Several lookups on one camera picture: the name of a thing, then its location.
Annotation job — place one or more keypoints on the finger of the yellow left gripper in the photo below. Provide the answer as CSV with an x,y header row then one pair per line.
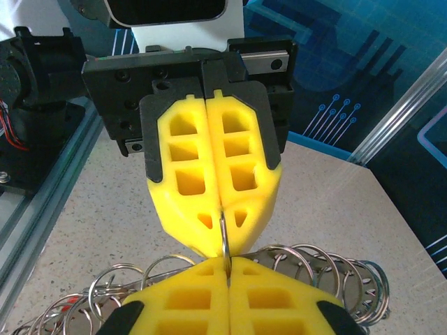
x,y
265,188
164,195

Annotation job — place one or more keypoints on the long aluminium mounting rail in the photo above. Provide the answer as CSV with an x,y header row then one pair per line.
x,y
42,216

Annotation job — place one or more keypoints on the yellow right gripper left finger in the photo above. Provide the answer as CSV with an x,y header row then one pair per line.
x,y
153,303

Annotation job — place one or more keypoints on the aluminium frame post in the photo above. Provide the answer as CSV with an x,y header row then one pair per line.
x,y
394,115

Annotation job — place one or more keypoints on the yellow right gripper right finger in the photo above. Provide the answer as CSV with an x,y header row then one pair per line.
x,y
304,307

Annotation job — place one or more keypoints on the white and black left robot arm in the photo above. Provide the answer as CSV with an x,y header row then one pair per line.
x,y
42,70

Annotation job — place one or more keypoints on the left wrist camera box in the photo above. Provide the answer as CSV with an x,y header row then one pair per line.
x,y
181,35

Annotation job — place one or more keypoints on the red plastic key tag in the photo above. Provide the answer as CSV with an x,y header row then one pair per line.
x,y
70,301

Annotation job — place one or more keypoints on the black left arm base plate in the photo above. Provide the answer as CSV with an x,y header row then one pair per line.
x,y
35,174

